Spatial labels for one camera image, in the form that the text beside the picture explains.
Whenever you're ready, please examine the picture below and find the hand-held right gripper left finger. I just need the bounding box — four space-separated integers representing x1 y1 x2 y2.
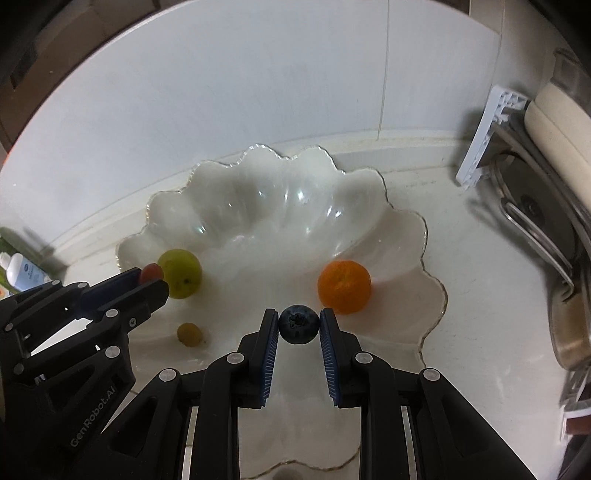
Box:
82 308 280 480

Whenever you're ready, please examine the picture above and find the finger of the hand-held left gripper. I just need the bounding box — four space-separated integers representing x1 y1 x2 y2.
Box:
0 268 143 345
14 279 170 371

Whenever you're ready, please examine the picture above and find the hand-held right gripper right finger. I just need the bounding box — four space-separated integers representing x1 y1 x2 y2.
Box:
319 308 527 480

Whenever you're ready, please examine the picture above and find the blueberry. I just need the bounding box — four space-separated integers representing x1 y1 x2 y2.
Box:
278 305 321 345

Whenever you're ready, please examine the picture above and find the small yellow-brown berry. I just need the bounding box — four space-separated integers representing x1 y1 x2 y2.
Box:
177 323 203 346

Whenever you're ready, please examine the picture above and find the white scalloped bowl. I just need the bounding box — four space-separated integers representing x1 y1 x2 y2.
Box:
115 145 448 472

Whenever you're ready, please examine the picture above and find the green plum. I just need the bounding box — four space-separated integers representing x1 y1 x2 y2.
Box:
157 248 203 300

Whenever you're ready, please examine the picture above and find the mandarin orange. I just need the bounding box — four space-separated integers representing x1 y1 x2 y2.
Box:
318 260 373 315

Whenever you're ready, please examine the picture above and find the white pump bottle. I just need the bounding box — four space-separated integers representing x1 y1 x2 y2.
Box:
0 253 52 292

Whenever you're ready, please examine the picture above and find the white and steel shelf rack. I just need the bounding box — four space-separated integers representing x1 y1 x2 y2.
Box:
456 84 591 441

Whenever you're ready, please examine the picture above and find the steel steamer pot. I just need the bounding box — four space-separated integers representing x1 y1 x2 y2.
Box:
553 48 591 94

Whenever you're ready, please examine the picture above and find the steel pan with handle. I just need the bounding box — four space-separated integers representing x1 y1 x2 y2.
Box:
489 159 576 297

